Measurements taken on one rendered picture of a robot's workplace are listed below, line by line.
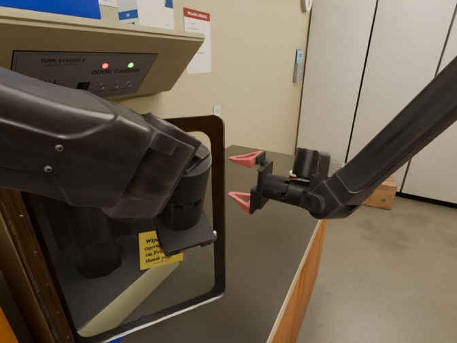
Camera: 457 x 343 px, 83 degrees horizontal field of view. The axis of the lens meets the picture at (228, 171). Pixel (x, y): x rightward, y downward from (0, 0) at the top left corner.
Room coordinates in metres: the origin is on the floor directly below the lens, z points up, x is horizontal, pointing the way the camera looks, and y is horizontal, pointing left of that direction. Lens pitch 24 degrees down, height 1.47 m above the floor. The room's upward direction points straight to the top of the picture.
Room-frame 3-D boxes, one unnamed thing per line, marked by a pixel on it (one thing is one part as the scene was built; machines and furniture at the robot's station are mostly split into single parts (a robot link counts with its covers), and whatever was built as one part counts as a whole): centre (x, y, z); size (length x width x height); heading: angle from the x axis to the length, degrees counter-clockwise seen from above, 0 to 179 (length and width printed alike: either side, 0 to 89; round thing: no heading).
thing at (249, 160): (0.56, -0.04, 1.24); 0.09 x 0.07 x 0.07; 60
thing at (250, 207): (0.56, -0.04, 1.17); 0.09 x 0.07 x 0.07; 60
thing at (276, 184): (0.52, -0.10, 1.20); 0.07 x 0.07 x 0.10; 60
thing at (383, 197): (2.54, -1.59, 0.14); 0.41 x 0.33 x 0.29; 67
